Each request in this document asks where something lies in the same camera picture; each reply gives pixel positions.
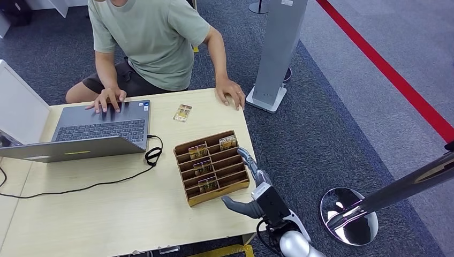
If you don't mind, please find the metal table bracket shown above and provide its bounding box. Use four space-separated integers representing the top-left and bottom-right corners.
157 245 181 255

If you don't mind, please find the red floor tape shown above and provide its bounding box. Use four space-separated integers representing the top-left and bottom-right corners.
315 0 454 143

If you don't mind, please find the grey kiosk pillar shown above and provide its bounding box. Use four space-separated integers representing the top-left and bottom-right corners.
245 0 308 115

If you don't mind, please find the person's left hand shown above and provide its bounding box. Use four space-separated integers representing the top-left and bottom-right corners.
214 78 246 111

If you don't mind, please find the black device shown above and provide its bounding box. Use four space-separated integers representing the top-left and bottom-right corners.
0 130 21 148

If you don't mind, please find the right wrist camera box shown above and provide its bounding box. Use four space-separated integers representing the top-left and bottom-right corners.
251 183 312 244

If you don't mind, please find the wooden card holder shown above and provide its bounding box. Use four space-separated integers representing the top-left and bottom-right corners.
173 130 251 208

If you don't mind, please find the round grey stand base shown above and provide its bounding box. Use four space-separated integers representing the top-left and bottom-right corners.
248 0 270 15

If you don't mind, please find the black bag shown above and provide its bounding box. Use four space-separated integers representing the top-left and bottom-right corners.
0 0 33 28

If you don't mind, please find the yellow floor tape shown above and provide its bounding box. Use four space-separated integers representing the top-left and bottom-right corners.
187 244 255 257

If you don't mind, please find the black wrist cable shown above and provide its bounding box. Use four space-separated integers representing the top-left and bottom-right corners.
256 218 284 257

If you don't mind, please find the black laptop power cable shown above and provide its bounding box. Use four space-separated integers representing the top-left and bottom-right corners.
0 134 164 200

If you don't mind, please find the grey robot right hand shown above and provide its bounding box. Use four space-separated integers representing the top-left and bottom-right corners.
221 147 273 220

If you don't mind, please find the chrome stanchion post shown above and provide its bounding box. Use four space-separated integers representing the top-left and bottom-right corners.
320 141 454 247

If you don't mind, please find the person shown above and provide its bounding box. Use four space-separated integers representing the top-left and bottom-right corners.
65 0 246 114

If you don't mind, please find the person's right hand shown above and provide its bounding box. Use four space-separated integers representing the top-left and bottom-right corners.
85 88 127 114

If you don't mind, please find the white cabinet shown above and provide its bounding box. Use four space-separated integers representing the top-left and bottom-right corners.
25 0 89 18

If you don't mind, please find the grey laptop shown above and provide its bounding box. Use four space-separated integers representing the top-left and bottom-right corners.
0 100 151 164

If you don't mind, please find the white partition board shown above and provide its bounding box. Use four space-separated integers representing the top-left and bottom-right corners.
0 59 52 147

